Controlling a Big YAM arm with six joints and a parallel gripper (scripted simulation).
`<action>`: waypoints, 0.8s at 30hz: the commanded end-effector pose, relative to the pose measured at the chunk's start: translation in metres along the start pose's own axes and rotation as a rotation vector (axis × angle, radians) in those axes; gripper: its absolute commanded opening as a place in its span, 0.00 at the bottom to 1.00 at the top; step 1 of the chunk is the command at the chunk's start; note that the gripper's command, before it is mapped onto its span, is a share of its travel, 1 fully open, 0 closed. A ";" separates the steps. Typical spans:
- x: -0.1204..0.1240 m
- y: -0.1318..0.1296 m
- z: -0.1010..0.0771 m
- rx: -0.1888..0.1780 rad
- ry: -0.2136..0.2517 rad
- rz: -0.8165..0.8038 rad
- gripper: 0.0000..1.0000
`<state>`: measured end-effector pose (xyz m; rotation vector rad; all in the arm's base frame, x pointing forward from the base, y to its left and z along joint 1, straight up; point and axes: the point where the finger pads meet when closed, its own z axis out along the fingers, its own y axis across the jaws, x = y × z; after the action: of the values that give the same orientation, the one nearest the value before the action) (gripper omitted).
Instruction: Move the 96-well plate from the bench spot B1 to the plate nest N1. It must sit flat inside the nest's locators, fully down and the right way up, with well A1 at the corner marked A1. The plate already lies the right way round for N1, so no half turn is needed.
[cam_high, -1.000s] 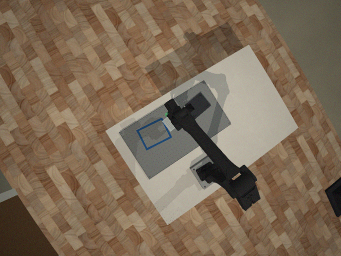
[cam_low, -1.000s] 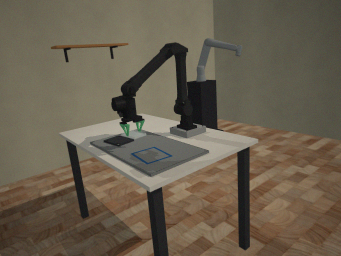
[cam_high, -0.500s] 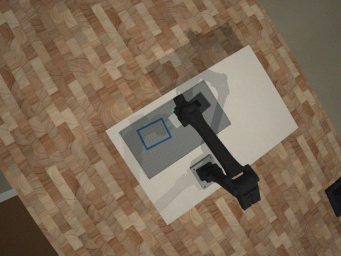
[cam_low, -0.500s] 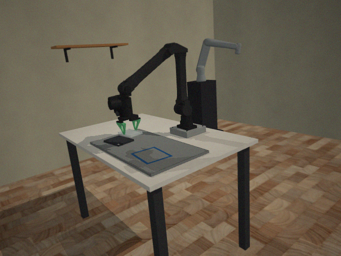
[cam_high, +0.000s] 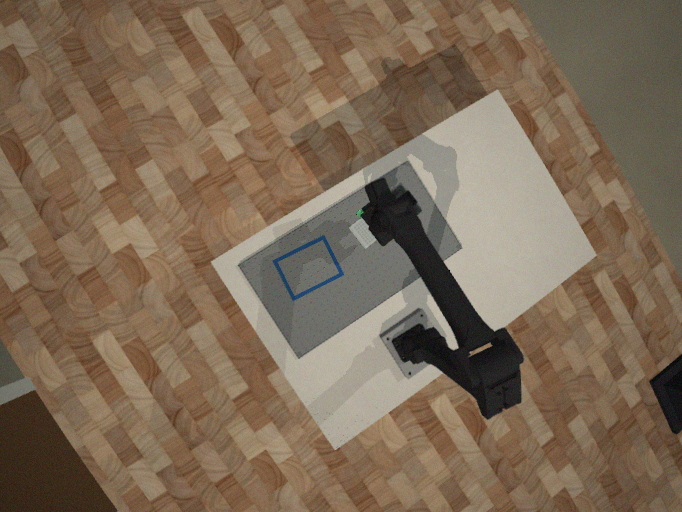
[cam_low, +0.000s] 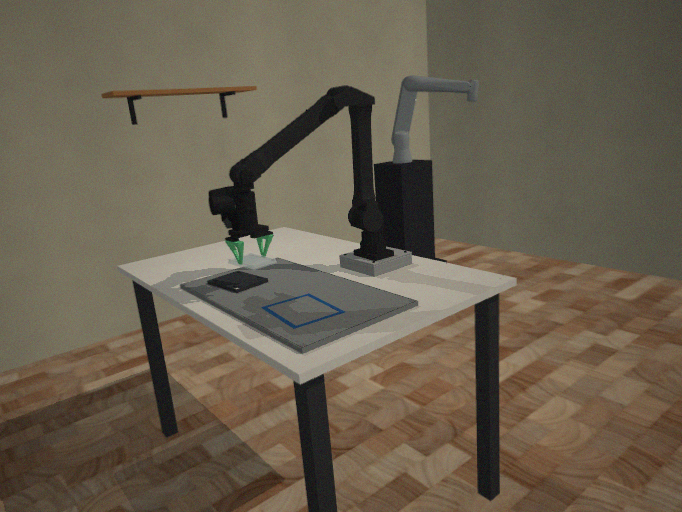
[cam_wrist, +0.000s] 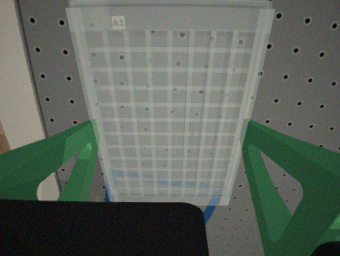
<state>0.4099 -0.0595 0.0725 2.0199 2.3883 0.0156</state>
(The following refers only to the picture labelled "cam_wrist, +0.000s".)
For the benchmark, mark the blue tape outline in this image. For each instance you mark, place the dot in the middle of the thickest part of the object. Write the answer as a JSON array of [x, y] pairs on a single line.
[[207, 213]]

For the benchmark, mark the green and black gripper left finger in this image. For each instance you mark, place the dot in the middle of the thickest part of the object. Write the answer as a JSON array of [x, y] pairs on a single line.
[[24, 168]]

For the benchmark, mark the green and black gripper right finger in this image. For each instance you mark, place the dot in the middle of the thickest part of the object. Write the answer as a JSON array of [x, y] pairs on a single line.
[[316, 220]]

